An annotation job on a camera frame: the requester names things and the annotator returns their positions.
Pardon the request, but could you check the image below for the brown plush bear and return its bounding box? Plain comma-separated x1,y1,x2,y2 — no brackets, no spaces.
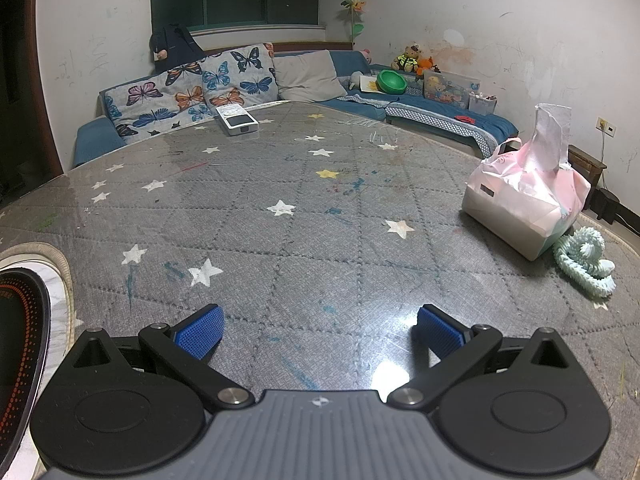
391,44,421,73

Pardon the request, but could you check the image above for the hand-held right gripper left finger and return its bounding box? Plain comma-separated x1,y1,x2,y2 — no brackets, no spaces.
70,304,257,409

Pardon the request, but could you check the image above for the dark jacket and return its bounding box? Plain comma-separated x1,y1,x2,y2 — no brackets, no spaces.
150,24,206,73

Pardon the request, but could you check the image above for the mint green jointed toy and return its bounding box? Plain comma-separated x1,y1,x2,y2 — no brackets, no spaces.
552,227,617,301

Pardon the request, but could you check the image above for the grey pillow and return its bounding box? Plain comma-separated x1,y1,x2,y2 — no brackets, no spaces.
272,50,348,103

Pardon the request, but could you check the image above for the round black induction cooktop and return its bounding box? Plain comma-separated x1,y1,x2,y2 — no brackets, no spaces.
0,242,76,466

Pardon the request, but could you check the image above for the small black stool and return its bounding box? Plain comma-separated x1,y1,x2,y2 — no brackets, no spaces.
595,187,621,223

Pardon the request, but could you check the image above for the paper flower decoration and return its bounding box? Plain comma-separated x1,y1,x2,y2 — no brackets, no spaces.
340,0,368,46

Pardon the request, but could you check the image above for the blue patterned cushion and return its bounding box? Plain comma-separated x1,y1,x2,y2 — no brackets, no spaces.
385,101,501,156

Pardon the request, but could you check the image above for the pink white tissue pack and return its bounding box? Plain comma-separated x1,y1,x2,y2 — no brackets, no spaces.
461,104,592,262

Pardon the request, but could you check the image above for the grey star-patterned desktop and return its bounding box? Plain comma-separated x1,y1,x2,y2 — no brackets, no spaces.
0,100,640,480

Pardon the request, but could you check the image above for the small wooden stool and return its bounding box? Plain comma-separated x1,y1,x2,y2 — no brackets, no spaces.
567,144,608,186

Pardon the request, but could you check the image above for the clear printed storage box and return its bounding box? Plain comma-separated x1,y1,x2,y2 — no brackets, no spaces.
422,70,481,108

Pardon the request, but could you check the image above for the butterfly print pillow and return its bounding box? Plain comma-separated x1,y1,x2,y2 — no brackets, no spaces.
102,42,280,143

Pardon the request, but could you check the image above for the blue sofa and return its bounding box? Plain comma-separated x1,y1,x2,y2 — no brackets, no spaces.
74,49,521,168

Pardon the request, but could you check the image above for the green bowl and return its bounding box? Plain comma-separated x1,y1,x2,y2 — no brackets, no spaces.
376,69,407,96

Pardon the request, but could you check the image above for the small clear container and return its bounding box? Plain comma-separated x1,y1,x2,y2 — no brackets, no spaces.
467,91,498,117

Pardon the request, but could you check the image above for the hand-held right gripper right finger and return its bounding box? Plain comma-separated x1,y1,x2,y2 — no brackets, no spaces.
386,304,575,409

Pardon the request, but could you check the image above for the white flat device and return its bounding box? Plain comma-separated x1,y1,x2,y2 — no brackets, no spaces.
214,105,258,137

